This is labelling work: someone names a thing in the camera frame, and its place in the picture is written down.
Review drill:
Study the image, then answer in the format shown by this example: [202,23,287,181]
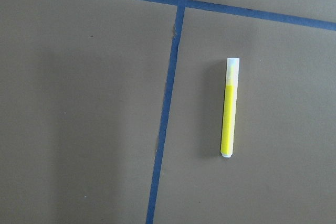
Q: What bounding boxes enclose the yellow highlighter pen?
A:
[220,58,240,158]

